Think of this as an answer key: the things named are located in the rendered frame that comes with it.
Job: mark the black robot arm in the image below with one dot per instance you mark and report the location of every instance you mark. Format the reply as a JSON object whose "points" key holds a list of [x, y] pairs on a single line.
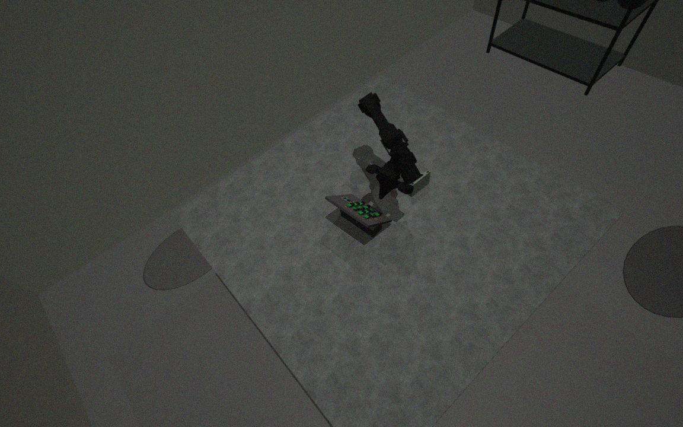
{"points": [[391, 139]]}

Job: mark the grey switch panel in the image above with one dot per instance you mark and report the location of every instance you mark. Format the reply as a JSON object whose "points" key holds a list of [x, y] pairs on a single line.
{"points": [[359, 213]]}

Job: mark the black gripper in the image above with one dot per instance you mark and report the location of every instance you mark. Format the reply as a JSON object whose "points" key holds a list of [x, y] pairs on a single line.
{"points": [[385, 188]]}

